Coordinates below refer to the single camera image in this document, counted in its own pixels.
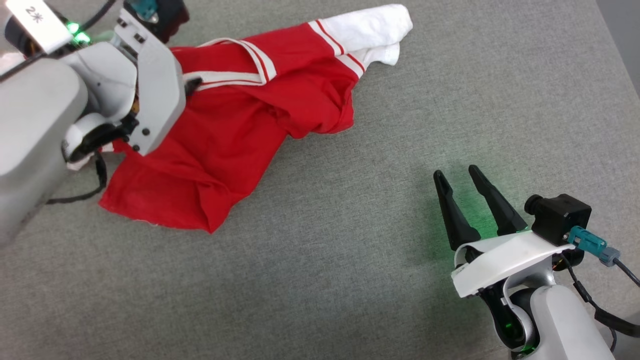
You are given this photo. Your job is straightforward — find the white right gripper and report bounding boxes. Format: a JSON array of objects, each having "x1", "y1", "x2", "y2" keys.
[{"x1": 433, "y1": 165, "x2": 576, "y2": 353}]

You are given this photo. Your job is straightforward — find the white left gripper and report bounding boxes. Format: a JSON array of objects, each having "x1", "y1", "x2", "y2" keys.
[{"x1": 62, "y1": 7, "x2": 204, "y2": 161}]

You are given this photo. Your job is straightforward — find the red and white shirt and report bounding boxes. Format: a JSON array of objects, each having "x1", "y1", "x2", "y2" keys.
[{"x1": 65, "y1": 4, "x2": 414, "y2": 235}]

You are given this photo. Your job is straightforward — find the cable with teal connector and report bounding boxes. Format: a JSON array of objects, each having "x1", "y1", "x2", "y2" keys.
[{"x1": 567, "y1": 225, "x2": 640, "y2": 289}]

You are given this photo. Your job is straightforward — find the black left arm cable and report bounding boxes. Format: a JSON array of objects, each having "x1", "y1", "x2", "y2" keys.
[{"x1": 46, "y1": 150, "x2": 109, "y2": 205}]

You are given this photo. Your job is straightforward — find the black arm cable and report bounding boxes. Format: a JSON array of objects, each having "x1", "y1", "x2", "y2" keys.
[
  {"x1": 46, "y1": 150, "x2": 109, "y2": 205},
  {"x1": 559, "y1": 252, "x2": 640, "y2": 354}
]

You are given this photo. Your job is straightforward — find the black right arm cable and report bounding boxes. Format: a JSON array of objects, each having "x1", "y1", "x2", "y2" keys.
[{"x1": 559, "y1": 252, "x2": 640, "y2": 354}]

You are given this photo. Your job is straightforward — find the white cable label tag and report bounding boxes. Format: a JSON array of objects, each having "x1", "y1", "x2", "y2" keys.
[{"x1": 4, "y1": 0, "x2": 74, "y2": 55}]

